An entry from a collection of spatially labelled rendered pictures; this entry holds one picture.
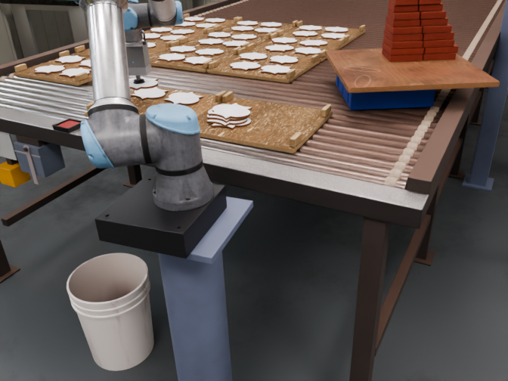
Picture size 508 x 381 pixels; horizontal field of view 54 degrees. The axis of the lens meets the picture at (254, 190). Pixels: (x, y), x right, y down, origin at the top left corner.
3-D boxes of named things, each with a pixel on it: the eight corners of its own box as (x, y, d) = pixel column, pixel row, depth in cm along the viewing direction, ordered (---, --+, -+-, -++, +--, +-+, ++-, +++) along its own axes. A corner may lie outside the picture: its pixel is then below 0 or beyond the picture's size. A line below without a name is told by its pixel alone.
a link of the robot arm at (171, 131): (204, 168, 116) (198, 113, 109) (146, 175, 114) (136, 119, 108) (202, 148, 126) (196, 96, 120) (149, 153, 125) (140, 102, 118)
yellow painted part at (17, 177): (15, 187, 199) (-2, 133, 187) (0, 184, 203) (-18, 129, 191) (31, 179, 205) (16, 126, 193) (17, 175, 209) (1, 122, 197)
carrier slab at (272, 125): (293, 153, 148) (293, 149, 147) (179, 133, 165) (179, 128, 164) (332, 115, 175) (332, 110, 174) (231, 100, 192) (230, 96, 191)
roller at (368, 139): (422, 162, 150) (425, 148, 148) (-3, 87, 233) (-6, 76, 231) (425, 156, 154) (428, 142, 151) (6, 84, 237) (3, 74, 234)
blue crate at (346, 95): (435, 107, 178) (439, 80, 173) (348, 111, 177) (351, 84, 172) (409, 82, 205) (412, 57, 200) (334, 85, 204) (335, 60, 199)
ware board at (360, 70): (499, 87, 164) (500, 81, 163) (348, 93, 164) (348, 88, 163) (444, 50, 208) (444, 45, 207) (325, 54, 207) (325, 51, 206)
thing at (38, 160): (45, 187, 186) (33, 144, 177) (20, 181, 192) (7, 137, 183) (68, 175, 195) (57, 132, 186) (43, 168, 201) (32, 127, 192)
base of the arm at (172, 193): (193, 215, 116) (187, 178, 111) (140, 204, 122) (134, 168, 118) (224, 187, 128) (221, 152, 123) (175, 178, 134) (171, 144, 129)
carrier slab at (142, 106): (178, 133, 165) (178, 128, 164) (85, 116, 181) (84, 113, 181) (229, 100, 192) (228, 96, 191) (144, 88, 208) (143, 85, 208)
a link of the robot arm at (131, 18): (146, 5, 156) (147, 0, 165) (109, 7, 154) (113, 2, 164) (150, 31, 159) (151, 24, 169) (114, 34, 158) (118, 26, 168)
